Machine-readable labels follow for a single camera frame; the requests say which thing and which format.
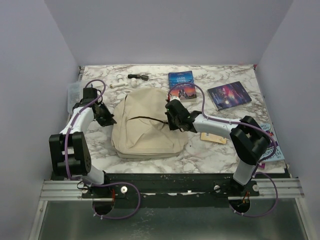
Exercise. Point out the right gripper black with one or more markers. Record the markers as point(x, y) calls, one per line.
point(172, 126)

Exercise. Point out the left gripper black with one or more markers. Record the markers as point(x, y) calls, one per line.
point(108, 120)

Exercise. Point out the banana printed card package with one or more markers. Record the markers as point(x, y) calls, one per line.
point(213, 138)

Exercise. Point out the beige student backpack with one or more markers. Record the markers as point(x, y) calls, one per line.
point(141, 130)

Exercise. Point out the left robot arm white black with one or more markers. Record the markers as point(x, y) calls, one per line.
point(70, 155)

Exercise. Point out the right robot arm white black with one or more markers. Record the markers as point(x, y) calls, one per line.
point(249, 140)

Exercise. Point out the Jane Eyre blue book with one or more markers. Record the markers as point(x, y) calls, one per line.
point(181, 85)

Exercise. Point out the clear plastic organizer box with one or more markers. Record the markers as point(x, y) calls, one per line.
point(74, 95)

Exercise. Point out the white plastic pipe fitting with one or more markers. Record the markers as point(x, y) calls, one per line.
point(120, 82)

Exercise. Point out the small white round cap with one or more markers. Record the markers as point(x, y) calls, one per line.
point(134, 82)

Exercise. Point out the black cylindrical tool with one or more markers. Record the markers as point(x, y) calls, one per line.
point(138, 76)

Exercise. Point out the dark purple book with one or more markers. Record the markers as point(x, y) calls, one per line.
point(229, 95)

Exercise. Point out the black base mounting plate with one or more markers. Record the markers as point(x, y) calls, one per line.
point(162, 181)

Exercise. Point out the Treehouse book blue cover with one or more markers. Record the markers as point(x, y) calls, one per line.
point(278, 155)

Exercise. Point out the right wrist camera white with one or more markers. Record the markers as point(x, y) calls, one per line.
point(174, 97)

